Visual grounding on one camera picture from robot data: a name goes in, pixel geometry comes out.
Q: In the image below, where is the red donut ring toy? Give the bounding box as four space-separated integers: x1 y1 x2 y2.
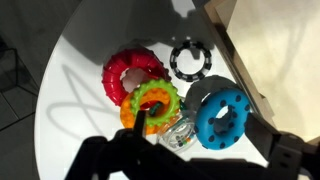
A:
101 47 172 108

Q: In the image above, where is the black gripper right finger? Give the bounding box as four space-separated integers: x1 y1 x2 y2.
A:
244 112 285 165

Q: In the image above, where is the wooden tray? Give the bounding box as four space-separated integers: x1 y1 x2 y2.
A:
199 0 320 145

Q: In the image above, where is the green donut ring toy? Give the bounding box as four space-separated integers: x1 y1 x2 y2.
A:
129 78 182 128

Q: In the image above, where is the clear ring toy with beads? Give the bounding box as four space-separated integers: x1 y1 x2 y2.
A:
155 112 198 155

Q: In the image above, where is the blue dotted donut ring toy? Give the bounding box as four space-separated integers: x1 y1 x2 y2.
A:
193 87 252 151

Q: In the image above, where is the black white checkered ring toy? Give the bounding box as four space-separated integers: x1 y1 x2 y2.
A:
169 39 214 84

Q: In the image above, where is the orange donut ring toy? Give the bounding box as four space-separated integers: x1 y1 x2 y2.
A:
119 87 183 136

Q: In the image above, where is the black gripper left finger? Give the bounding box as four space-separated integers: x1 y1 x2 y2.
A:
133 110 148 138

